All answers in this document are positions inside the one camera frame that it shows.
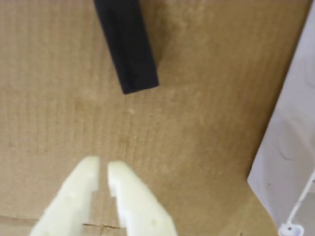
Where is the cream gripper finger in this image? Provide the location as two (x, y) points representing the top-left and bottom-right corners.
(29, 156), (101, 236)
(107, 161), (177, 236)

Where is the black rectangular block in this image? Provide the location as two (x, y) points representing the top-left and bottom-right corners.
(93, 0), (160, 95)

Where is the brown cardboard sheet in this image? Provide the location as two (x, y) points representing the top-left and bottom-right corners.
(0, 0), (315, 236)

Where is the pale lilac plastic box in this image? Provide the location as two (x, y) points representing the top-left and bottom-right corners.
(247, 4), (315, 236)

